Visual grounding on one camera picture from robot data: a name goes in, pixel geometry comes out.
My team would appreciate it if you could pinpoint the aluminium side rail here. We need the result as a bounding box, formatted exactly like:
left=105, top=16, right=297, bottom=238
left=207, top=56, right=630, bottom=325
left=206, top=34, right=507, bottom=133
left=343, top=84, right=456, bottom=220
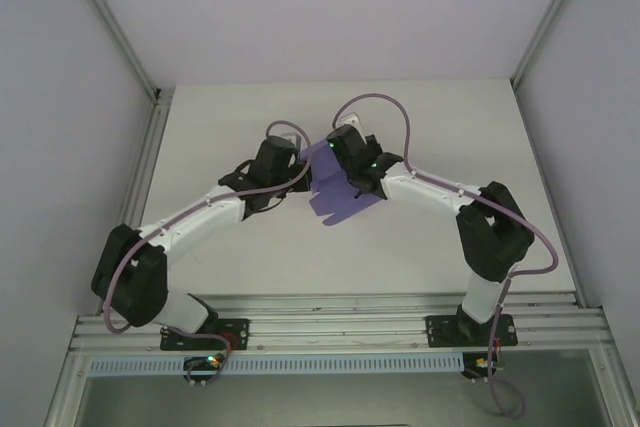
left=102, top=89, right=174, bottom=298
left=509, top=79, right=586, bottom=308

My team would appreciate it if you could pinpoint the light blue slotted cable duct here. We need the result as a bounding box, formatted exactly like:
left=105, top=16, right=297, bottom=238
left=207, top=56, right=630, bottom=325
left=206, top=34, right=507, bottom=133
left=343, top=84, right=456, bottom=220
left=89, top=352, right=466, bottom=377

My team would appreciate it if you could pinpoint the aluminium frame post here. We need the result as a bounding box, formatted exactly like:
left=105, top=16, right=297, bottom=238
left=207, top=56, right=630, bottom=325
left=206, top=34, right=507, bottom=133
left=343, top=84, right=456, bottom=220
left=509, top=0, right=599, bottom=86
left=62, top=0, right=162, bottom=103

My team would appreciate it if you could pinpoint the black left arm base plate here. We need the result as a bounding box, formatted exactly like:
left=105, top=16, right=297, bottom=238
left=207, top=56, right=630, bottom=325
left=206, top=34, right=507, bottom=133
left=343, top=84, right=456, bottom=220
left=159, top=317, right=251, bottom=352

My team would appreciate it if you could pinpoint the aluminium cross rail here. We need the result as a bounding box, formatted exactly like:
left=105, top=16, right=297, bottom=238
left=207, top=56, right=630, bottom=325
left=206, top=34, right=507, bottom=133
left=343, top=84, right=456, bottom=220
left=69, top=291, right=614, bottom=353

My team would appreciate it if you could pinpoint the purple cloth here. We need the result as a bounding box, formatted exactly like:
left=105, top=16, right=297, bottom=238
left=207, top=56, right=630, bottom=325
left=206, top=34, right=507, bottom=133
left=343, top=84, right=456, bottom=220
left=299, top=139, right=384, bottom=228

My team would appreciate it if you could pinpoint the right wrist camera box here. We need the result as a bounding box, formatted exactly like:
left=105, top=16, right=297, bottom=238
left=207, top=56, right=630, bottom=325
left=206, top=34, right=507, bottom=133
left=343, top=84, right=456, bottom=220
left=334, top=111, right=364, bottom=131

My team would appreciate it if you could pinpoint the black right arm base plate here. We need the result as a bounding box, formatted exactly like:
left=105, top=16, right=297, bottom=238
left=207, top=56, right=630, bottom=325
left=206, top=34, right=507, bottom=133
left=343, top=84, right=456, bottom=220
left=424, top=314, right=516, bottom=348

